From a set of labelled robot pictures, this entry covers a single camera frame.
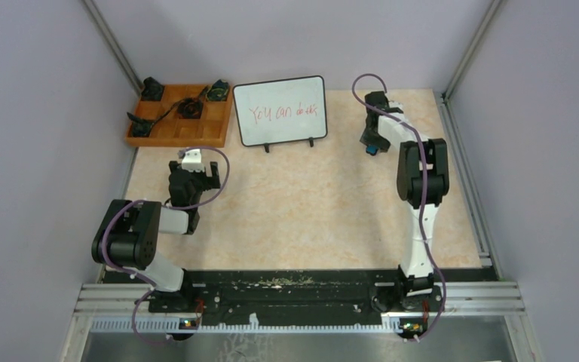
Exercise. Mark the blue whiteboard eraser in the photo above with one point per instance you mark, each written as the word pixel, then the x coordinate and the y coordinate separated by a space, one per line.
pixel 371 150

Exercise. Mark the right aluminium side rail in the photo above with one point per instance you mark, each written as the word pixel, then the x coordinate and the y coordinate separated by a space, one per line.
pixel 468 187

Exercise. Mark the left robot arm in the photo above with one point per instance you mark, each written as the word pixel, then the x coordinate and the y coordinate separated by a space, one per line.
pixel 127 238

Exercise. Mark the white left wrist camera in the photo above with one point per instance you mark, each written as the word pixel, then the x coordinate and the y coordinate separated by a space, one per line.
pixel 192 161

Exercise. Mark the aluminium front rail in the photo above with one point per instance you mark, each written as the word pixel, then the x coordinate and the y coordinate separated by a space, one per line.
pixel 462 298

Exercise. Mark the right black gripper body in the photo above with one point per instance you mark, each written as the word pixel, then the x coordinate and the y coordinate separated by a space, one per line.
pixel 371 137

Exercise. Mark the right aluminium corner post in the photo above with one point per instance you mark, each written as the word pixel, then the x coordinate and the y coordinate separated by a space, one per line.
pixel 472 49

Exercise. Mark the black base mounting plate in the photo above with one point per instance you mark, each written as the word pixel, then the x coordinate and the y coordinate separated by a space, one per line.
pixel 382 305

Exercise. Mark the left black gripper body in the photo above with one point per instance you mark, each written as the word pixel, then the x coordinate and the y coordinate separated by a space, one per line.
pixel 200 183

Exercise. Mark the white slotted cable duct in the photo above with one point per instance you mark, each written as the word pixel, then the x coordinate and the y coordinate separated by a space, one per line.
pixel 173 325

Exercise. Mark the orange wooden compartment tray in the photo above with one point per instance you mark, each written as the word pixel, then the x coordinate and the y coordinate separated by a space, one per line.
pixel 172 131

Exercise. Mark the aluminium corner post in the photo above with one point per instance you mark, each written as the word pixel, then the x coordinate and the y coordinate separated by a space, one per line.
pixel 108 36
pixel 472 49

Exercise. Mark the black part tray front-left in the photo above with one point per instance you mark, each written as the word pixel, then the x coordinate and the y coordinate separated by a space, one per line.
pixel 140 127

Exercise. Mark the left aluminium corner post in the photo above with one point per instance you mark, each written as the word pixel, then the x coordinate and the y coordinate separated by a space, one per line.
pixel 108 36

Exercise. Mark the small black-framed whiteboard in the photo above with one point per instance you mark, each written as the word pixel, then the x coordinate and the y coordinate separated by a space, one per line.
pixel 281 111

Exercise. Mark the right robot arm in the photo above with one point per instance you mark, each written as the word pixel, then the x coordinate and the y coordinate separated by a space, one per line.
pixel 422 182

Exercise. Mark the black part tray back-right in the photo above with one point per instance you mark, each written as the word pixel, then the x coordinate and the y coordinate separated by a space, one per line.
pixel 218 91

